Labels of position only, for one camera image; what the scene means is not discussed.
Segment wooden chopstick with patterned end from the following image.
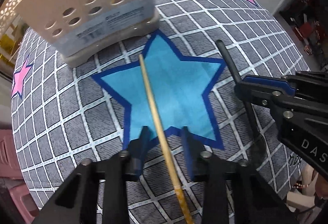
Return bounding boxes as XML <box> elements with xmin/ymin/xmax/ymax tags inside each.
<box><xmin>138</xmin><ymin>54</ymin><xmax>194</xmax><ymax>224</ymax></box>

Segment person's right hand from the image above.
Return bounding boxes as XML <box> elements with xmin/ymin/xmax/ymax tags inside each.
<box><xmin>286</xmin><ymin>165</ymin><xmax>323</xmax><ymax>214</ymax></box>

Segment dark spoon lying right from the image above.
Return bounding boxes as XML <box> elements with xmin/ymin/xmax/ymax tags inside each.
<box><xmin>216</xmin><ymin>39</ymin><xmax>266</xmax><ymax>168</ymax></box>

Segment grey checked star tablecloth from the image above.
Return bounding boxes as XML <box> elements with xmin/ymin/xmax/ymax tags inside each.
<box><xmin>12</xmin><ymin>0</ymin><xmax>309</xmax><ymax>223</ymax></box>

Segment pink plastic stool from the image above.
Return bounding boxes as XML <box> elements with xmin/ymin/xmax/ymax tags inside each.
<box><xmin>1</xmin><ymin>130</ymin><xmax>39</xmax><ymax>223</ymax></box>

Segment beige plastic utensil holder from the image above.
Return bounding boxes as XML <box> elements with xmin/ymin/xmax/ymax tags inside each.
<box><xmin>16</xmin><ymin>0</ymin><xmax>159</xmax><ymax>67</ymax></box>

